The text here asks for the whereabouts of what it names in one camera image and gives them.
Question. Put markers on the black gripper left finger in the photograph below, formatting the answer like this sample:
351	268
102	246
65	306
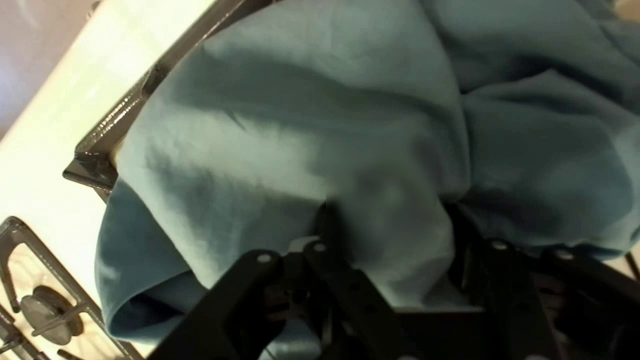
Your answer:
240	301

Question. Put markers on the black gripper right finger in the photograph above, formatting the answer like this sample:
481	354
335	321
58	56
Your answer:
573	301

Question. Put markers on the blue cloth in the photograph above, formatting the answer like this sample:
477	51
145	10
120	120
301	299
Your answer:
332	120

